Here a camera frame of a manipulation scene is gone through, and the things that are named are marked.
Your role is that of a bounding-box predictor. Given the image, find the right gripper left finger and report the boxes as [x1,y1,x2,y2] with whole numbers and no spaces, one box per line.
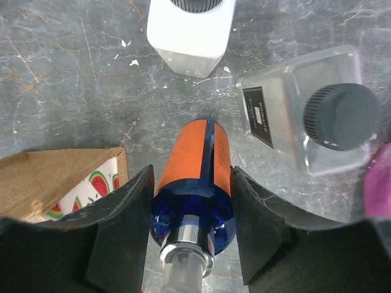
[1,165,155,292]

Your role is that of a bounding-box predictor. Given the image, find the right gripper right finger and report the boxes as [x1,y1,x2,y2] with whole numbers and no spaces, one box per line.
[230,167,390,292]

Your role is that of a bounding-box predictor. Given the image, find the pink cloth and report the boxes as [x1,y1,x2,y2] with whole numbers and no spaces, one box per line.
[364,143,390,217]

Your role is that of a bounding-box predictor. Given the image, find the clear square bottle black cap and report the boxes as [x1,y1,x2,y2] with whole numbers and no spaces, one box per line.
[236,45,381,176]

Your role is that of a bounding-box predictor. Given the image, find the white bottle grey cap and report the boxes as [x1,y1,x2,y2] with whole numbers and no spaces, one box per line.
[147,0,236,78]

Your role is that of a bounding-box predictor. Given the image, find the burlap watermelon canvas bag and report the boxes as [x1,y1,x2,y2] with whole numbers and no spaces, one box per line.
[1,147,128,222]

